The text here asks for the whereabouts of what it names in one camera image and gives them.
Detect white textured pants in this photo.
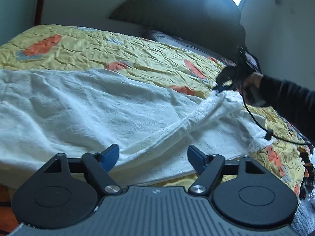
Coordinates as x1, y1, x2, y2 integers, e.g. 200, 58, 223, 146
1, 69, 270, 188

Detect black sleeved right forearm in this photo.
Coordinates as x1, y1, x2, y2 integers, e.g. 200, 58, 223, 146
259, 76, 315, 142

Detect person right hand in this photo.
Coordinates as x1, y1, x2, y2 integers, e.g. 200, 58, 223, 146
237, 73, 264, 104

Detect dark padded headboard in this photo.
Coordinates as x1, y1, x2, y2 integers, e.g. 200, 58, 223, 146
109, 0, 246, 60

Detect grey pillow at headboard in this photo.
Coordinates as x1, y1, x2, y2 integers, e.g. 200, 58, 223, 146
142, 28, 231, 62

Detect yellow floral bedspread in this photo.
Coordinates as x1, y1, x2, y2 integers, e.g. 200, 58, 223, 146
0, 24, 313, 234

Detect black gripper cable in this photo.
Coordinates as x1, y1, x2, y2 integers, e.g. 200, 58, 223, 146
240, 51, 313, 147

